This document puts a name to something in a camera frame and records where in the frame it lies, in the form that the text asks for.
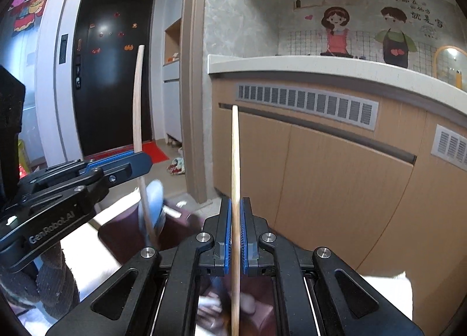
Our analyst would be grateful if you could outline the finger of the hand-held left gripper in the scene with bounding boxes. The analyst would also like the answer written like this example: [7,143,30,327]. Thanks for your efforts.
[75,163,133,213]
[20,152,153,191]

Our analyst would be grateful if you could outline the purple utensil holder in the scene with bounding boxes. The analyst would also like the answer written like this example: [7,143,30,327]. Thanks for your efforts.
[98,202,278,336]

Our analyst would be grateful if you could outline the girl cartoon wall sticker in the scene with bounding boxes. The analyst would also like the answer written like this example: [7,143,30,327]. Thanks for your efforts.
[320,6,353,56]

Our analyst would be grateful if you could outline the white towel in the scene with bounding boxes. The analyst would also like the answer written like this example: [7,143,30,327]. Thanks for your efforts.
[60,190,414,336]

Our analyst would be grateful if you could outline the long grey vent grille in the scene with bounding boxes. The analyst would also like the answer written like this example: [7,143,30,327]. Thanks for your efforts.
[236,83,379,131]

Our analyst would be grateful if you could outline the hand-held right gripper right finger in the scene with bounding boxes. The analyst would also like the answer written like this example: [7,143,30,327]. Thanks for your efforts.
[240,197,426,336]

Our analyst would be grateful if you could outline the red doormat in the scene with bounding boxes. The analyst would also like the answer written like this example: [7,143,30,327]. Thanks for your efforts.
[86,142,170,163]

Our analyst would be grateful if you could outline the short grey vent grille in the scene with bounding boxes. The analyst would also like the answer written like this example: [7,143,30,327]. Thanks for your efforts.
[431,125,467,172]

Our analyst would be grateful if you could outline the white countertop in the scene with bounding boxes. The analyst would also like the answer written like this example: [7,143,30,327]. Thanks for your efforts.
[208,54,467,116]

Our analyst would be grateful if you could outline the boy cartoon wall sticker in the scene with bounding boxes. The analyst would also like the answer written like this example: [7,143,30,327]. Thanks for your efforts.
[375,7,417,67]

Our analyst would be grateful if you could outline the white hallway cabinet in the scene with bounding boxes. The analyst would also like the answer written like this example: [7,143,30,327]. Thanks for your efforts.
[162,18,183,147]

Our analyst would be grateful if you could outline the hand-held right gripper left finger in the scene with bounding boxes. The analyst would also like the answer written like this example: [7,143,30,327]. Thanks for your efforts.
[46,197,234,336]

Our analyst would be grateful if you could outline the white door panel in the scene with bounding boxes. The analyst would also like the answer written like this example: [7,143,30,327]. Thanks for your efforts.
[34,0,99,166]

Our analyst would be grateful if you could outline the patterned slippers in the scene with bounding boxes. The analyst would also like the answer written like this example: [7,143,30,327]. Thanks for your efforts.
[167,156,187,176]

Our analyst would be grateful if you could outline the blue spoon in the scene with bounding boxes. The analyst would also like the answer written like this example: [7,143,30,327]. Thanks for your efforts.
[138,180,166,238]

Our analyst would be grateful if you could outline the wooden chopstick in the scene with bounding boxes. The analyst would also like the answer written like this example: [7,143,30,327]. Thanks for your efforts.
[229,105,240,336]
[133,45,160,246]

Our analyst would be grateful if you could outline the black door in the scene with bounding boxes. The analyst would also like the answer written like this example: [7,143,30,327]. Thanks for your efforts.
[73,0,158,157]

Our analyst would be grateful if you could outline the wooden kitchen cabinet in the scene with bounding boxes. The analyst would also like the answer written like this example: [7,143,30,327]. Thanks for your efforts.
[212,79,467,322]

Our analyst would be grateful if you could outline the yellow-rimmed glass lid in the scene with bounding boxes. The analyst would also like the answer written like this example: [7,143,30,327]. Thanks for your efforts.
[435,45,467,88]

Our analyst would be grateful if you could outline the person's left forearm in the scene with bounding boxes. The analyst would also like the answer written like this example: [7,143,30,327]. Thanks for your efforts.
[0,239,80,319]

